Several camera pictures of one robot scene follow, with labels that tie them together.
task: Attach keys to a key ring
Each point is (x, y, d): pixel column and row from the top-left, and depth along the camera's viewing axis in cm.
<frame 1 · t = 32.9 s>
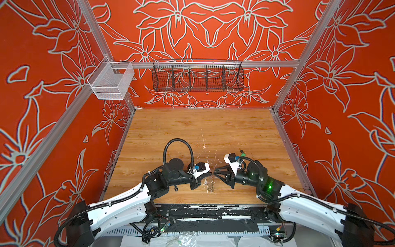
left hand: (210, 171, 67), fingers closed
right hand: (214, 170, 70), fingers open
green key tag with key: (243, 154, 96), on the table

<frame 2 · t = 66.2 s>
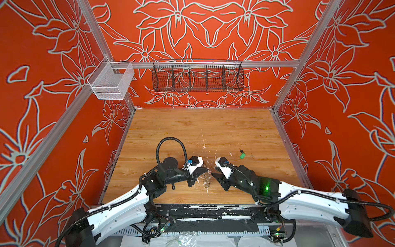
left hand: (206, 168, 68), fingers closed
right hand: (212, 169, 71), fingers open
the named things where they were.

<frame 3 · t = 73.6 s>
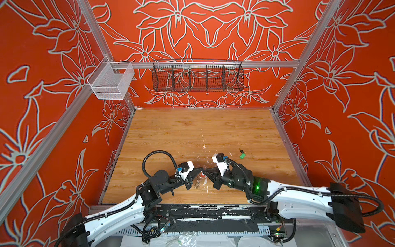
left hand: (202, 167, 67), fingers closed
right hand: (202, 169, 69), fingers closed
the named things where they were.

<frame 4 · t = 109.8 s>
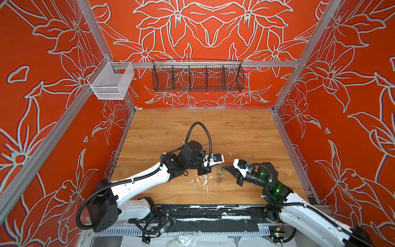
left hand: (216, 159, 72), fingers closed
right hand: (225, 165, 73), fingers closed
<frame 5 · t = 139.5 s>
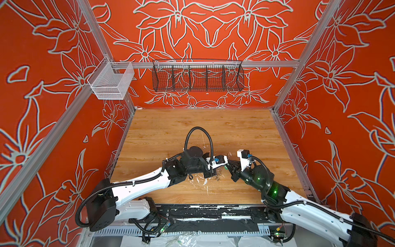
left hand: (223, 161, 69), fingers closed
right hand: (224, 160, 73), fingers closed
